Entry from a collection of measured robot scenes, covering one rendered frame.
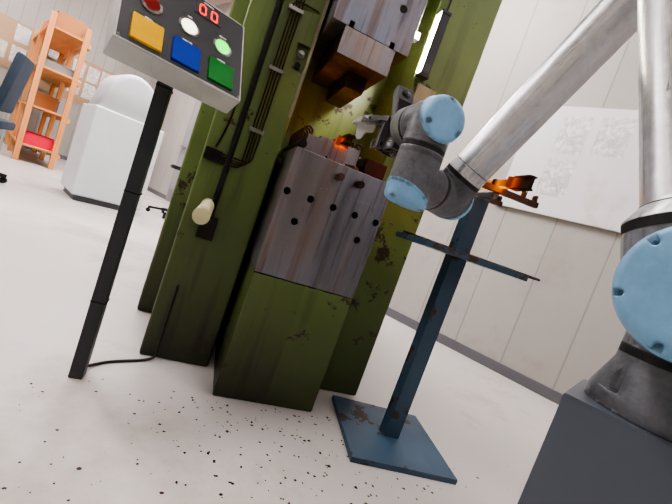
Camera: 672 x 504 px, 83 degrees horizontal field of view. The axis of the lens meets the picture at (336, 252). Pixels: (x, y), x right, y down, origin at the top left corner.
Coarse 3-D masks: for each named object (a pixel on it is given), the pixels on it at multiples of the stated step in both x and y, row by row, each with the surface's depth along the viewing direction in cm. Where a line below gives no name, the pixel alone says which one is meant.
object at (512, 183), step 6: (498, 180) 129; (504, 180) 126; (510, 180) 122; (516, 180) 121; (522, 180) 118; (528, 180) 115; (534, 180) 115; (504, 186) 126; (510, 186) 122; (516, 186) 120; (522, 186) 117; (528, 186) 115
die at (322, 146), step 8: (304, 136) 140; (312, 136) 134; (320, 136) 136; (312, 144) 135; (320, 144) 135; (328, 144) 136; (320, 152) 136; (328, 152) 137; (336, 152) 137; (344, 152) 138; (352, 152) 139; (336, 160) 138; (344, 160) 139; (352, 160) 140
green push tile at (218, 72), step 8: (208, 64) 106; (216, 64) 107; (224, 64) 109; (208, 72) 105; (216, 72) 107; (224, 72) 109; (232, 72) 111; (216, 80) 106; (224, 80) 108; (232, 80) 110
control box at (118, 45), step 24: (120, 0) 92; (168, 0) 101; (192, 0) 107; (120, 24) 90; (168, 24) 100; (216, 24) 111; (240, 24) 119; (120, 48) 92; (144, 48) 93; (168, 48) 98; (216, 48) 109; (240, 48) 116; (144, 72) 100; (168, 72) 100; (192, 72) 102; (240, 72) 114; (192, 96) 109; (216, 96) 109; (240, 96) 112
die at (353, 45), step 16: (352, 32) 131; (336, 48) 133; (352, 48) 132; (368, 48) 134; (384, 48) 135; (320, 64) 158; (336, 64) 142; (352, 64) 137; (368, 64) 135; (384, 64) 136; (320, 80) 165; (336, 80) 158; (368, 80) 146
